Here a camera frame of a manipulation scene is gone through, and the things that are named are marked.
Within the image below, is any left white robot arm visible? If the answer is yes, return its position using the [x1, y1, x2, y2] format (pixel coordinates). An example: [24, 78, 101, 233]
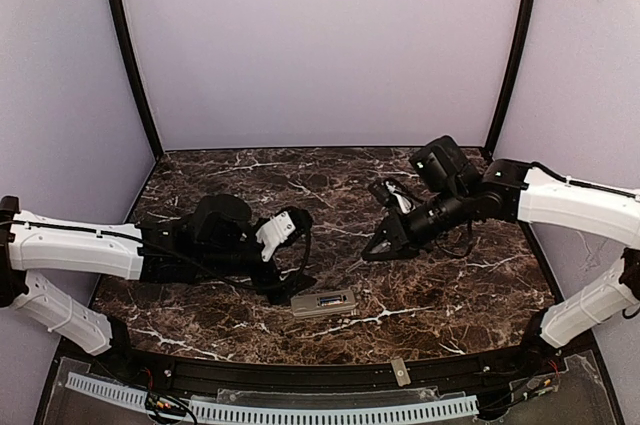
[1, 194, 316, 357]

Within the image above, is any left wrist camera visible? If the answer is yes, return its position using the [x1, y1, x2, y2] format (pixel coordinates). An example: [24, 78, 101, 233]
[255, 207, 313, 262]

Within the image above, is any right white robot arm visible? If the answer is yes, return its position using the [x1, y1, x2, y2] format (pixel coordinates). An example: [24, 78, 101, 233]
[361, 135, 639, 349]

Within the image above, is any grey battery cover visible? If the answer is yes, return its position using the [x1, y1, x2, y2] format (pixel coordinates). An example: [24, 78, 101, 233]
[390, 357, 411, 387]

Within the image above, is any black front table rail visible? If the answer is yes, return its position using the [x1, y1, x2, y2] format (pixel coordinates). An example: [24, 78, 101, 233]
[92, 347, 565, 395]

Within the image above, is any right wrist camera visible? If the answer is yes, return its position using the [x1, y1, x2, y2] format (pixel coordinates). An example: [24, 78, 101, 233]
[367, 178, 423, 215]

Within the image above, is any white slotted cable duct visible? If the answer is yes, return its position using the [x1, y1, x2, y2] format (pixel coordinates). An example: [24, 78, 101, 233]
[65, 372, 479, 425]

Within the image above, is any left black frame post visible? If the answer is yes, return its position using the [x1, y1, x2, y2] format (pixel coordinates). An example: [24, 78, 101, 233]
[108, 0, 164, 161]

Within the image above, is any AA battery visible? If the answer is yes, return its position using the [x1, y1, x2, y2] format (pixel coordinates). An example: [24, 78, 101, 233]
[318, 296, 344, 307]

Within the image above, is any right black frame post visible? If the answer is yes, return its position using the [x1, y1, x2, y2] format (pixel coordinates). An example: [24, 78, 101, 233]
[483, 0, 535, 158]

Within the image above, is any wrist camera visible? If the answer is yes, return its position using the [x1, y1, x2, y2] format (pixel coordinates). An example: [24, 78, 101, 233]
[367, 178, 423, 215]
[255, 207, 313, 262]

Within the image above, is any white AC remote control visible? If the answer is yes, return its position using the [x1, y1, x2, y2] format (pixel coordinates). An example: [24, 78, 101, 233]
[291, 290, 357, 318]

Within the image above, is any black frame post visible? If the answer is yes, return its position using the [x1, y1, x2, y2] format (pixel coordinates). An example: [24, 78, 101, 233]
[483, 0, 535, 158]
[108, 0, 164, 161]

